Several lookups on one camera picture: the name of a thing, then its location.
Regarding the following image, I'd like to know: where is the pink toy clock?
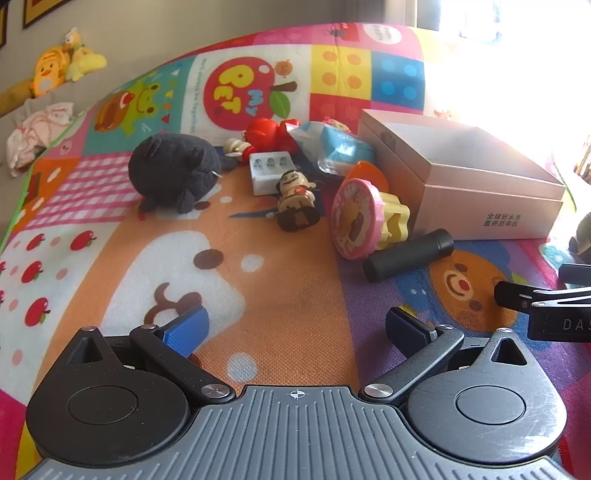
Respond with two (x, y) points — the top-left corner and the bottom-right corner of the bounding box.
(331, 178), (384, 260)

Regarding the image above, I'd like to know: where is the black plush toy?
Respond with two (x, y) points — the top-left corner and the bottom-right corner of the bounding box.
(128, 134), (222, 214)

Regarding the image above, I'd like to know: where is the black-haired wooden doll figurine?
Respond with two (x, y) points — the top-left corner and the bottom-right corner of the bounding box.
(276, 168), (320, 232)

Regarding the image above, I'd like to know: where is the colourful cartoon play mat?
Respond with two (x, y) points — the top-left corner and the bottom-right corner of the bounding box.
(0, 21), (591, 480)

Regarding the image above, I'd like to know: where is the orange toy piece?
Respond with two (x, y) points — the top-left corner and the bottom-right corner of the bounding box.
(344, 161), (386, 195)

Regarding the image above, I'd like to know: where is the pink cardboard box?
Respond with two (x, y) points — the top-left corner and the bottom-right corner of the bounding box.
(358, 109), (566, 241)

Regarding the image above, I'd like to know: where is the pile of light clothes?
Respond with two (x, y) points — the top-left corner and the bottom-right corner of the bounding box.
(7, 102), (75, 178)

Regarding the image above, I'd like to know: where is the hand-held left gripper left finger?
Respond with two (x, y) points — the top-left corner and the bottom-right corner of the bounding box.
(67, 305), (237, 407)

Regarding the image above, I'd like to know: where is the blue tissue packet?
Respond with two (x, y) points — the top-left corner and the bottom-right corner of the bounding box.
(288, 121), (377, 177)

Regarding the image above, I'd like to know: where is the orange tiger plush toy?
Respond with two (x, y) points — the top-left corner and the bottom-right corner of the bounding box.
(30, 46), (70, 97)

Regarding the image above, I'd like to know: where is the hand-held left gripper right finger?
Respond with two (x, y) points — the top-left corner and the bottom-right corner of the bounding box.
(361, 306), (532, 408)

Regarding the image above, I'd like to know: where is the yellow scalloped toy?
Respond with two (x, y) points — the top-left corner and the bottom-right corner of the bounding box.
(376, 190), (411, 247)

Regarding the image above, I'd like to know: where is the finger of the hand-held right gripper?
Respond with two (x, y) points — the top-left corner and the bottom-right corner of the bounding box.
(558, 263), (591, 283)
(494, 279), (591, 312)

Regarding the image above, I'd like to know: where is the black cylinder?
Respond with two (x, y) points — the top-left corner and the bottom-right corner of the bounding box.
(362, 228), (454, 283)

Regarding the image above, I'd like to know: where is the yellow long pillow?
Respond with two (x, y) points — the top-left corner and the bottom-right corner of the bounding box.
(0, 78), (37, 117)

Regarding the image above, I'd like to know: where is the yellow plush toy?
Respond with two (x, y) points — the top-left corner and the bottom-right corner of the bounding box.
(64, 28), (108, 83)

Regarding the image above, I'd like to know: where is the red doll figure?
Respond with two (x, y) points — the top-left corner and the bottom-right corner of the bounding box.
(224, 117), (302, 161)

